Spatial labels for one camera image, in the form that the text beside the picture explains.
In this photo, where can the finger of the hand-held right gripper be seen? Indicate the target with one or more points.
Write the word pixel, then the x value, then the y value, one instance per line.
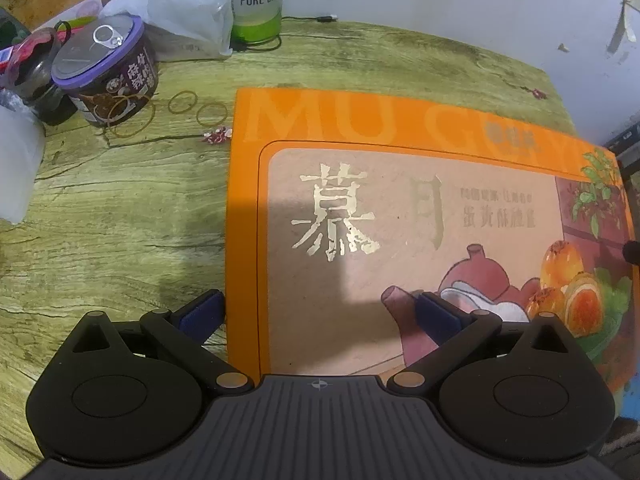
pixel 634 251

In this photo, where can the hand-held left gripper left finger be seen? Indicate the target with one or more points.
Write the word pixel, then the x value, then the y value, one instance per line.
pixel 202 312

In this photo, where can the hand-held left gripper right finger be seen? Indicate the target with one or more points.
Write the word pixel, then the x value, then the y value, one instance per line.
pixel 440 315

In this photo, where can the orange gift box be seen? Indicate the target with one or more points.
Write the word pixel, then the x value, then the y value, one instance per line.
pixel 350 200

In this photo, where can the tan rubber band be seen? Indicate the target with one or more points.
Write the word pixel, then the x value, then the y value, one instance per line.
pixel 168 103
pixel 197 115
pixel 131 136

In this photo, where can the small tape scrap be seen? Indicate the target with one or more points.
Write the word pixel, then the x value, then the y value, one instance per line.
pixel 563 47

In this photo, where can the bent beige tape strip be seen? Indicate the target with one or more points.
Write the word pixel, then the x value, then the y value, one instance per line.
pixel 620 35

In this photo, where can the purple-lidded food can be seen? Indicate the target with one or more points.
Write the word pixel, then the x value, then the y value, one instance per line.
pixel 100 55

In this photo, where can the dark glass jar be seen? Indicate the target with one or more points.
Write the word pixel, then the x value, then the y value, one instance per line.
pixel 35 80

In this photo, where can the white plastic bag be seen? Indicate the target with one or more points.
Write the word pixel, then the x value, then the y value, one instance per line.
pixel 190 10

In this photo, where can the green silver beer can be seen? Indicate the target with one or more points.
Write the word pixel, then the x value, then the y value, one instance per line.
pixel 257 10

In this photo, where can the red pink small box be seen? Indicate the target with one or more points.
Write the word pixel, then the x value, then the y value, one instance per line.
pixel 4 57

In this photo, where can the white card with pink circle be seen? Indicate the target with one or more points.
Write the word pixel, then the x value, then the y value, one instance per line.
pixel 80 10

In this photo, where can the dark green packet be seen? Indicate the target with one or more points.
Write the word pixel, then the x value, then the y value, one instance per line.
pixel 10 30

